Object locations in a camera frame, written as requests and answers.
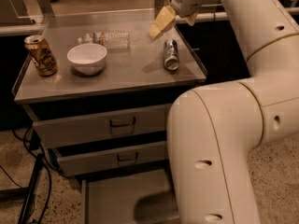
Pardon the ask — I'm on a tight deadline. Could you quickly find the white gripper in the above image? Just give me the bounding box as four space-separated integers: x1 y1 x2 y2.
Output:
148 0 204 39

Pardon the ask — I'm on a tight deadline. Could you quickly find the silver redbull can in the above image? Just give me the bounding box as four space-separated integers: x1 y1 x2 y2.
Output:
164 39 179 71

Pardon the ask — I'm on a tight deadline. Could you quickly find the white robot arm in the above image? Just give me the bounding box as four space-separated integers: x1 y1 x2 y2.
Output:
149 0 299 224

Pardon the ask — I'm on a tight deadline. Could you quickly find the top steel drawer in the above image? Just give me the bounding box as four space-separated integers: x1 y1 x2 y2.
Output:
34 104 170 148

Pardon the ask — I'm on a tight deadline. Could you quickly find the steel drawer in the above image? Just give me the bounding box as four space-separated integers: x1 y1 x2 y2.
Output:
34 104 170 148
81 169 180 224
57 141 168 176

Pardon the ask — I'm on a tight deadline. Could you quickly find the steel drawer cabinet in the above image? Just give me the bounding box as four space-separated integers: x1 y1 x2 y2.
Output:
15 9 206 224

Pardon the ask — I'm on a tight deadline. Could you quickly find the gold tall drink can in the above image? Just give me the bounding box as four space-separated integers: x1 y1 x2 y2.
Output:
24 35 58 77

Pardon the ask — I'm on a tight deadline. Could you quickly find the middle steel drawer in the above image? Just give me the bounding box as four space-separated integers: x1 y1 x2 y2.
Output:
57 141 168 176

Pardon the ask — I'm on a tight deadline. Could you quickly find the bottom steel drawer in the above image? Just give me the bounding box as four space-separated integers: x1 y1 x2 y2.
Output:
81 169 180 224

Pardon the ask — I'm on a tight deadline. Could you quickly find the clear plastic water bottle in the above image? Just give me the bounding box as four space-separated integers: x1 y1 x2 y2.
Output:
78 31 130 49

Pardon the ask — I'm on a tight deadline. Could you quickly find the white ceramic bowl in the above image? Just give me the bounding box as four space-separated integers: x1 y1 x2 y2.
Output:
67 43 107 76

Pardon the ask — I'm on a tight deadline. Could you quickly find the black floor stand bar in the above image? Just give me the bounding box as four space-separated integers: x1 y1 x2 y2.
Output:
18 154 43 224

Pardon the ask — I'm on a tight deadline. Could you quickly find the white horizontal rail pipe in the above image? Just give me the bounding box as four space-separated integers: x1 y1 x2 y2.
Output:
174 7 299 24

